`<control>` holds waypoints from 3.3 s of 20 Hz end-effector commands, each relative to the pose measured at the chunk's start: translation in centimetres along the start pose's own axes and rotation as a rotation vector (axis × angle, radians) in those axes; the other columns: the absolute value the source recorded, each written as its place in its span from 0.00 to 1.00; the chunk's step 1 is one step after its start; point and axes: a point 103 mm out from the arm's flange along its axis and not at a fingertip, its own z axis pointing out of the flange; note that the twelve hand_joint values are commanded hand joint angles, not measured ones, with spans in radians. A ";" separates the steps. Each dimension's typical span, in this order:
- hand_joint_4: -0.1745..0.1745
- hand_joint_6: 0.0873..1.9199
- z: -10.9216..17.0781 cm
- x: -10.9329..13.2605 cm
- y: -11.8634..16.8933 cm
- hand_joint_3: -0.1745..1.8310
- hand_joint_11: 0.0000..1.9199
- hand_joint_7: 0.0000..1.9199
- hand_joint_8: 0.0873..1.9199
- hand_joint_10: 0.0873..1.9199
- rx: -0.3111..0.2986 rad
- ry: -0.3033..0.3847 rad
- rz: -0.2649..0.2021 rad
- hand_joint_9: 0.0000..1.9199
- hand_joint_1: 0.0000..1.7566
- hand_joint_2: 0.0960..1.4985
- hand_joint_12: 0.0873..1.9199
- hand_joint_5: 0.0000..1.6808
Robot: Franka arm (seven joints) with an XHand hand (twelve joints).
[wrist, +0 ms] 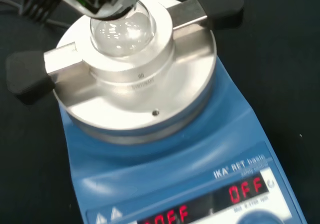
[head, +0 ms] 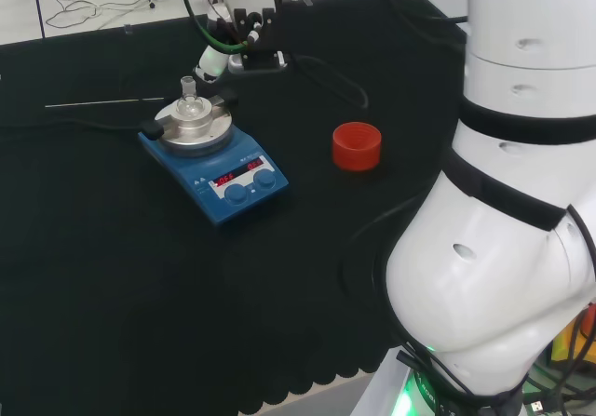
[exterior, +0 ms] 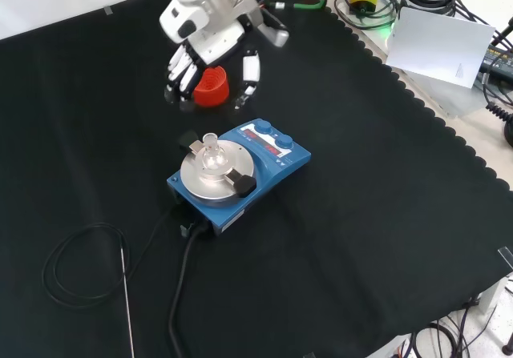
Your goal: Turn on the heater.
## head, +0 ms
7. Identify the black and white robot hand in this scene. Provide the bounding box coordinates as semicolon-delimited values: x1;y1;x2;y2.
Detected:
192;43;231;85

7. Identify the heater with blue base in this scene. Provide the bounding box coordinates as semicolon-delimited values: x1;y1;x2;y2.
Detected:
138;88;290;227

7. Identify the clear round-bottom flask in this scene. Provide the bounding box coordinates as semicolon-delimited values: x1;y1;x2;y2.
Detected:
175;76;205;119

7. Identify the red plastic cap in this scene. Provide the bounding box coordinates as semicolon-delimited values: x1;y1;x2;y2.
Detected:
332;121;384;173

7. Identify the black cloth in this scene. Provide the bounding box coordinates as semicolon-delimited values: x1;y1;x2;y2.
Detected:
0;0;468;416

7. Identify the yellow stop button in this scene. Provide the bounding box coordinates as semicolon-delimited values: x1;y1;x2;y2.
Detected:
550;302;596;367

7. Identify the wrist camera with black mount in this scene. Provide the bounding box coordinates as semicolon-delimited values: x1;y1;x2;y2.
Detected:
226;7;289;74

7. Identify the black cable by arm base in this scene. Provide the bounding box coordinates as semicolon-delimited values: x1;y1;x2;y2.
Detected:
338;191;437;342

